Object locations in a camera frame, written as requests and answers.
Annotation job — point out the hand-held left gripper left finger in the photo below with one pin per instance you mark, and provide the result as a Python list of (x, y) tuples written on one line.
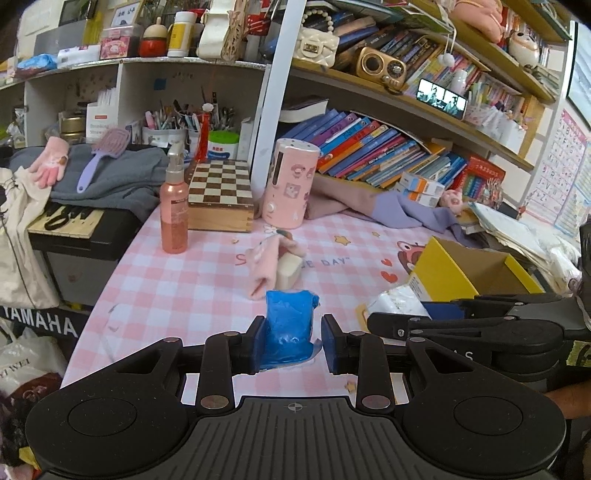
[(256, 346)]

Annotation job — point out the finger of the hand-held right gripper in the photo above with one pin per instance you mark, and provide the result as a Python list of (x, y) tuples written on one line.
[(438, 328), (441, 310)]

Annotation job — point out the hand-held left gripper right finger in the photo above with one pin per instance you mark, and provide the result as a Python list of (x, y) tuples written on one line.
[(330, 346)]

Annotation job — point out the blue plastic packet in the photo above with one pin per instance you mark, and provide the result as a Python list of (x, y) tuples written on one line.
[(291, 323)]

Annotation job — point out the yellow cardboard box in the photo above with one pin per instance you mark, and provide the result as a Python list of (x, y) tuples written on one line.
[(450, 267)]

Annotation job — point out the white packet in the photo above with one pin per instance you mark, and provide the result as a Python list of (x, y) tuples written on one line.
[(397, 302)]

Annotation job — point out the person's right forearm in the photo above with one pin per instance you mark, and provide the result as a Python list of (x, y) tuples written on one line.
[(570, 400)]

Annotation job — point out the cream sponge block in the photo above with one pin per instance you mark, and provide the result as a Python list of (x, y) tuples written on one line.
[(288, 272)]

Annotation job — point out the pink checked tablecloth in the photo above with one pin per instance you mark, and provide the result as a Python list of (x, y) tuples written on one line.
[(194, 286)]

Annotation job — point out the pile of papers and books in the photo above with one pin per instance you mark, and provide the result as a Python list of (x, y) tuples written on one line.
[(517, 235)]

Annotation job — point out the pink pig plush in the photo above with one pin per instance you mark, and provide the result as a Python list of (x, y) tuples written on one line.
[(451, 202)]

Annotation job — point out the purple and pink cloth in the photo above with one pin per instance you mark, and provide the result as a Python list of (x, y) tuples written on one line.
[(397, 210)]

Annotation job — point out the orange and white cartons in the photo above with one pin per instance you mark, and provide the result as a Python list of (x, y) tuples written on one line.
[(422, 189)]

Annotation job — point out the red boxed book set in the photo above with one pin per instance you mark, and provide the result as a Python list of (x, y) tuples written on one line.
[(480, 182)]

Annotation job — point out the wooden chessboard box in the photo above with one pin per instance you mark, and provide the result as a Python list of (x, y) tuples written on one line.
[(220, 194)]

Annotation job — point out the pink spray bottle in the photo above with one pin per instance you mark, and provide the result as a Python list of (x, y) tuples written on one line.
[(174, 207)]

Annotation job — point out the pink cylindrical canister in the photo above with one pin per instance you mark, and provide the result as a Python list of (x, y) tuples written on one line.
[(286, 184)]

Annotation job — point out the row of colourful books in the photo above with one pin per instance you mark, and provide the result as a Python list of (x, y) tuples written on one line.
[(360, 147)]

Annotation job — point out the black digital piano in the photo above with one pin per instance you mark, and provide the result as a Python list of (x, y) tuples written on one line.
[(83, 267)]

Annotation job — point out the green lidded jar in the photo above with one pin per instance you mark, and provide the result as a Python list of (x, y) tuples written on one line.
[(223, 146)]

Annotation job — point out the smartphone with lit screen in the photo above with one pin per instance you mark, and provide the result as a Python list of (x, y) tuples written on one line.
[(441, 99)]

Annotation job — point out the red slim bottle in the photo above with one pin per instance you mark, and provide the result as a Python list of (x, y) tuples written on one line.
[(205, 138)]

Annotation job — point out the grey folded cloth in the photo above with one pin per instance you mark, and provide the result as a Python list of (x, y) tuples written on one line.
[(106, 175)]

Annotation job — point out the wooden board with scissors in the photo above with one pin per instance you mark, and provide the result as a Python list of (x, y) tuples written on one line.
[(64, 221)]

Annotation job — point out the white plastic shopping bag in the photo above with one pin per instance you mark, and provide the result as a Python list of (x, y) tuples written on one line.
[(27, 360)]

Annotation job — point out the white pen cup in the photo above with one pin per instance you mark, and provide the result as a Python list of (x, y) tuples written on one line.
[(161, 136)]

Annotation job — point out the golden retro radio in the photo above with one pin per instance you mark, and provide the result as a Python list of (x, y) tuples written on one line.
[(381, 67)]

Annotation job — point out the purple hairbrush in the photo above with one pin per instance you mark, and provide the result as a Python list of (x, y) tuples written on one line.
[(108, 143)]

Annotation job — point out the white tote bag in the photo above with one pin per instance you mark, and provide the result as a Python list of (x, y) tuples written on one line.
[(23, 249)]

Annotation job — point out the white shelf unit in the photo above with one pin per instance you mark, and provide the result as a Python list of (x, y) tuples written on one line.
[(277, 92)]

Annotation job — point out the pink knitted glove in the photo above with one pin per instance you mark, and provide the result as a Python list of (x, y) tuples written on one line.
[(50, 164)]

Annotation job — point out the cream quilted handbag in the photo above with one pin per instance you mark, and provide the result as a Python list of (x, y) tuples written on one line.
[(317, 46)]

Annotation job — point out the white and yellow bottle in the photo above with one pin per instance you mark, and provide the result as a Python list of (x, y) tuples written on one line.
[(183, 34)]

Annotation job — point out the red round doll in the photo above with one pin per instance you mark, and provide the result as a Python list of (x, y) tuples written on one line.
[(153, 41)]

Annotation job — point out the alphabet wall poster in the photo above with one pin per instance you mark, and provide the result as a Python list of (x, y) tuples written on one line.
[(561, 180)]

